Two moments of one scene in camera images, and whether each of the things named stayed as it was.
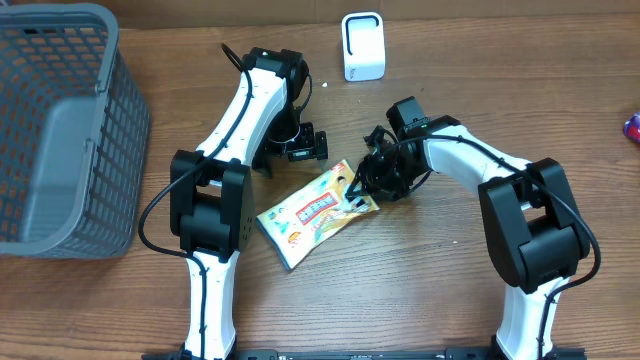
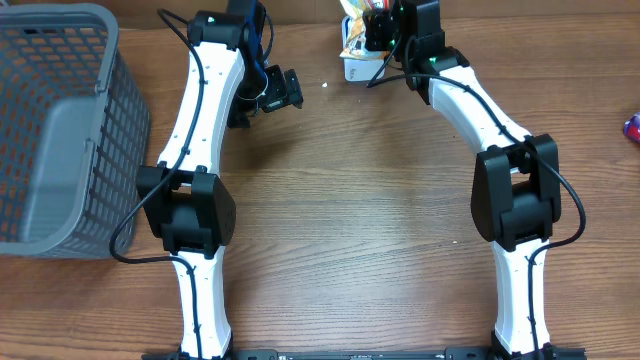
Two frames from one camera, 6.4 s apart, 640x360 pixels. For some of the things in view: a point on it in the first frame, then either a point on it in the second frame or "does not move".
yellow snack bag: x=298 y=222 → x=353 y=29
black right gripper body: x=388 y=174 → x=381 y=29
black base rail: x=367 y=354 does not move
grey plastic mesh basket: x=75 y=133 does not move
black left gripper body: x=288 y=138 → x=279 y=93
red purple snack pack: x=631 y=128 does not move
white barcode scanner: x=363 y=46 does not move
